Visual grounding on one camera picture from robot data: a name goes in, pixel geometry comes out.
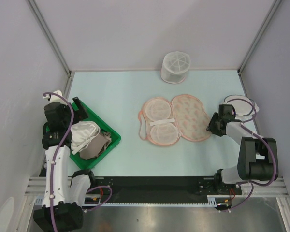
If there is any white bra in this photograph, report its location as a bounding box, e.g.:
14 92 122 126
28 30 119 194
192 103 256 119
71 121 101 155

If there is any beige cloth in tray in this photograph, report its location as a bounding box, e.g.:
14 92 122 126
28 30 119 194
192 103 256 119
80 132 112 160

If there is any white slotted cable duct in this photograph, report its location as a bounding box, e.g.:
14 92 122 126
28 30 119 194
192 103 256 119
35 195 232 207

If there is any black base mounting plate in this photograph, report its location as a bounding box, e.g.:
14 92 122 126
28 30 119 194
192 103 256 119
95 176 242 198

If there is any flat white mesh laundry bag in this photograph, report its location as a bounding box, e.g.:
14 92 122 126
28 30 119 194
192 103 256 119
222 95 260 121

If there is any white cylindrical mesh laundry bag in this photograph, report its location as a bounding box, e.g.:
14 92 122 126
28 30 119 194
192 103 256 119
160 51 191 84

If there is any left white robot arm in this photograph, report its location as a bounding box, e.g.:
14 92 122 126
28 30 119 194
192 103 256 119
33 92 97 232

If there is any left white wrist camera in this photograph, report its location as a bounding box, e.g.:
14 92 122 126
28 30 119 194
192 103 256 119
43 90 62 103

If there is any aluminium frame rail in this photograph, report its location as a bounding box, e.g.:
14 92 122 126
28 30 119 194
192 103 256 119
24 175 288 197

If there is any green plastic tray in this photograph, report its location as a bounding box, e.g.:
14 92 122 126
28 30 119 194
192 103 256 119
43 100 122 170

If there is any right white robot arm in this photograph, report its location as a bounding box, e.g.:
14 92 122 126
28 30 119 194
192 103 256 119
206 104 279 194

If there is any pink tulip mesh laundry bag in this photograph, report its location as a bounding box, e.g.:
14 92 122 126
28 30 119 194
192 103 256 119
138 94 211 146

